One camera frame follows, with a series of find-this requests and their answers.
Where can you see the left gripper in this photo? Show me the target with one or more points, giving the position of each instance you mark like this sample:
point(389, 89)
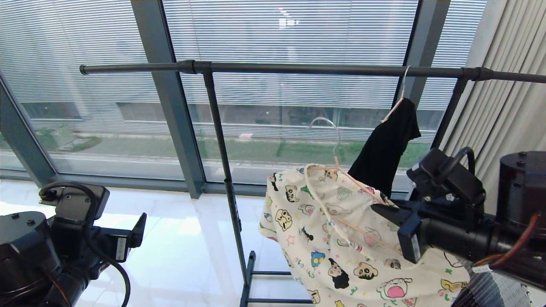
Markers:
point(113, 245)

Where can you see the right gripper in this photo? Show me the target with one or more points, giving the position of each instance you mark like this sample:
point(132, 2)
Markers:
point(452, 238)

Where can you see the black garment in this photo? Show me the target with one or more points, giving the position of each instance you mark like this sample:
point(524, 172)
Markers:
point(384, 149)

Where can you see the cream printed garment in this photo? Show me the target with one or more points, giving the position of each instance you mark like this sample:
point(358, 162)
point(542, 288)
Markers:
point(324, 238)

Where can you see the pink clothes hanger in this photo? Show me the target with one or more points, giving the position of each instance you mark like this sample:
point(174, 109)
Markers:
point(337, 149)
point(401, 89)

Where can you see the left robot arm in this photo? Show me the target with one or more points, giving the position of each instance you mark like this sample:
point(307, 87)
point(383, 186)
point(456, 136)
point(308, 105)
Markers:
point(25, 256)

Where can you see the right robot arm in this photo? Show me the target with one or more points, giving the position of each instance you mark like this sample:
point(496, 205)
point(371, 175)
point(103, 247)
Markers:
point(522, 192)

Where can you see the white laundry basket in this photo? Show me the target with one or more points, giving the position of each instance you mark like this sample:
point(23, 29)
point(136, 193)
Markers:
point(490, 294)

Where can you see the black clothes rack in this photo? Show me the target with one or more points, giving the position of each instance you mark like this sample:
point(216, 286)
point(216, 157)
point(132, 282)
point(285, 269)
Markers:
point(298, 68)

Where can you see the beige curtain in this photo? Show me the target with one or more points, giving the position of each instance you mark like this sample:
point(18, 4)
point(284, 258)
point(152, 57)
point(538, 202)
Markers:
point(512, 106)

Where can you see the window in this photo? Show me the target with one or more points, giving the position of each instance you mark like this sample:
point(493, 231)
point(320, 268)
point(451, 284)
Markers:
point(277, 34)

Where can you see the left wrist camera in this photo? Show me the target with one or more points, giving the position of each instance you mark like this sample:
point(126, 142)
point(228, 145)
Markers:
point(76, 204)

